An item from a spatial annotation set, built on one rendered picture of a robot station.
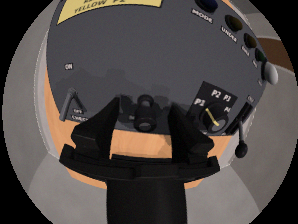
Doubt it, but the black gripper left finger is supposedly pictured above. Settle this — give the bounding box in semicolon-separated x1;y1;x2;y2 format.
71;97;120;161

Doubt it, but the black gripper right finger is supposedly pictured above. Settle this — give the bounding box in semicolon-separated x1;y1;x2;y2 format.
167;105;215;165

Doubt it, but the black control console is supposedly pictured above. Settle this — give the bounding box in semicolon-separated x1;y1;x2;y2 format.
46;0;278;158

